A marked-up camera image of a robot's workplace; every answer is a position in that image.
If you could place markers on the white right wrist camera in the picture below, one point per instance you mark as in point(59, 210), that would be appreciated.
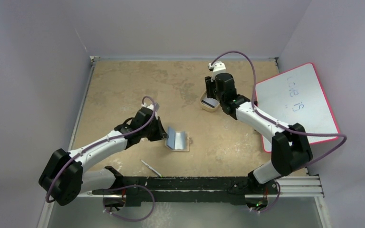
point(216, 68)

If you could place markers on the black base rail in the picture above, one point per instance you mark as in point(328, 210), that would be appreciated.
point(234, 190)

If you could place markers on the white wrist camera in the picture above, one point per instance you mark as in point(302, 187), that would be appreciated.
point(154, 106)
point(216, 68)

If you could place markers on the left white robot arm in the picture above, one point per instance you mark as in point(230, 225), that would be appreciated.
point(62, 177)

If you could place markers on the stack of white cards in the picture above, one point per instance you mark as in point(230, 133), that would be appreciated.
point(210, 103)

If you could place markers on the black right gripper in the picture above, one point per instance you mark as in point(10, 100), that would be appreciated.
point(210, 89)

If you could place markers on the silver pen on table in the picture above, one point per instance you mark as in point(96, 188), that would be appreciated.
point(152, 169)

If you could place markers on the pink framed whiteboard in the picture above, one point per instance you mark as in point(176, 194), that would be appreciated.
point(297, 96)

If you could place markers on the aluminium frame rail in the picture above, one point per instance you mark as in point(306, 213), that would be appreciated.
point(292, 186)

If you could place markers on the beige oval card tray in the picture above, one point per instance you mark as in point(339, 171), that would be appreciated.
point(204, 107)

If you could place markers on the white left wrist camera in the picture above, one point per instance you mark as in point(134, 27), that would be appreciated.
point(154, 106)

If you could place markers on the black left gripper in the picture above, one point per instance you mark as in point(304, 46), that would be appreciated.
point(160, 134)

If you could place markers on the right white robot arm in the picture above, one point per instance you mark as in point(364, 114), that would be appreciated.
point(290, 147)

